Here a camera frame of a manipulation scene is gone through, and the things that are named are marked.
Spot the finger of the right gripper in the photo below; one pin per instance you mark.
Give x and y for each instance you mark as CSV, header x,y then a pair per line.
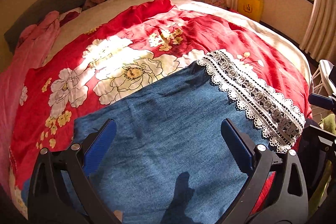
x,y
325,102

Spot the white wire rack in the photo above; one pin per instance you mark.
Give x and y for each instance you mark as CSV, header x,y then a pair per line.
x,y
323,82

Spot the yellow paper bag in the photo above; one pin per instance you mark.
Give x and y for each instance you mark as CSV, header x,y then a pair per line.
x,y
252,9

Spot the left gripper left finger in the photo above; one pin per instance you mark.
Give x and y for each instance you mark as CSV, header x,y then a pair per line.
x,y
60,190

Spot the beige bed sheet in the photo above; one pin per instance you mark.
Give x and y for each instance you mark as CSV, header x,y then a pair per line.
x,y
102,13

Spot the blue denim pants lace trim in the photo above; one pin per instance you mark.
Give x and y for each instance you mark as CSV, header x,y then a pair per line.
x,y
168,162

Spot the red floral quilt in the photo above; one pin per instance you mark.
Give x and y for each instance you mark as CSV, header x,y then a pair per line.
x,y
138,47

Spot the pink blanket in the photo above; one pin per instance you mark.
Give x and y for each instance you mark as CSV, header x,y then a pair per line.
x,y
34,44

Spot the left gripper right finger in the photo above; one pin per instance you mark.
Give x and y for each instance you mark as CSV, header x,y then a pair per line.
x,y
287,201

